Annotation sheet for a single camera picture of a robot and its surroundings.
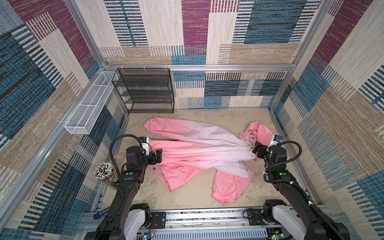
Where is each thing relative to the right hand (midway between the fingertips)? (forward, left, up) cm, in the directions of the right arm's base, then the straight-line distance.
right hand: (264, 145), depth 84 cm
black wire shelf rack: (+47, +73, +4) cm, 87 cm away
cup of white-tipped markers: (-14, +81, +5) cm, 83 cm away
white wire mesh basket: (+21, +106, +4) cm, 108 cm away
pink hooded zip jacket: (+1, +43, -3) cm, 43 cm away
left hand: (0, +62, +2) cm, 62 cm away
